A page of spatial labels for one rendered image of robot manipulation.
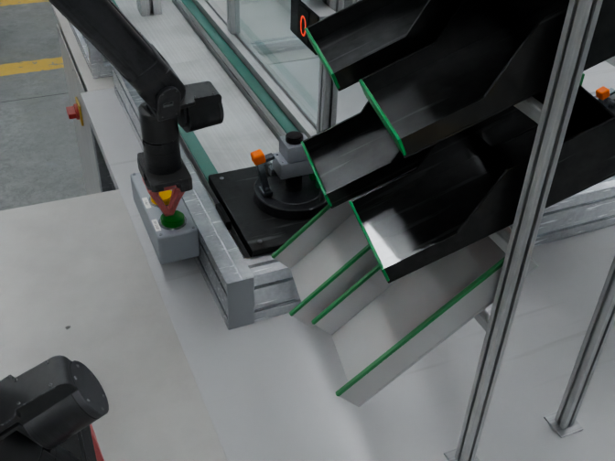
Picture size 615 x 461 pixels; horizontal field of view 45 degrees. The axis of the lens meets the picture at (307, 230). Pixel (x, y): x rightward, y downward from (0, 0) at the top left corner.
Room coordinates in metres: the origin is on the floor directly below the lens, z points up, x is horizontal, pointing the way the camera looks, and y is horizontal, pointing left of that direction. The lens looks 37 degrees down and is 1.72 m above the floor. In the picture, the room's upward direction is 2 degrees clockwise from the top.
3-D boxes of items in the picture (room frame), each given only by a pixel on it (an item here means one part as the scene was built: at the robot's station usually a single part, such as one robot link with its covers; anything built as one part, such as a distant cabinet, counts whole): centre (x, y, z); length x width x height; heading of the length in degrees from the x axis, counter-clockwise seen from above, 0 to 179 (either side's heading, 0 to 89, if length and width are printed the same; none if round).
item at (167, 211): (1.02, 0.24, 1.02); 0.07 x 0.07 x 0.09; 25
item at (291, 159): (1.09, 0.02, 1.06); 0.08 x 0.04 x 0.07; 115
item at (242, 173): (1.09, 0.03, 0.96); 0.24 x 0.24 x 0.02; 25
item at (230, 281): (1.27, 0.28, 0.91); 0.89 x 0.06 x 0.11; 25
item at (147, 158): (1.01, 0.24, 1.09); 0.10 x 0.07 x 0.07; 25
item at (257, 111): (1.37, 0.13, 0.91); 0.84 x 0.28 x 0.10; 25
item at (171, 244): (1.07, 0.26, 0.93); 0.21 x 0.07 x 0.06; 25
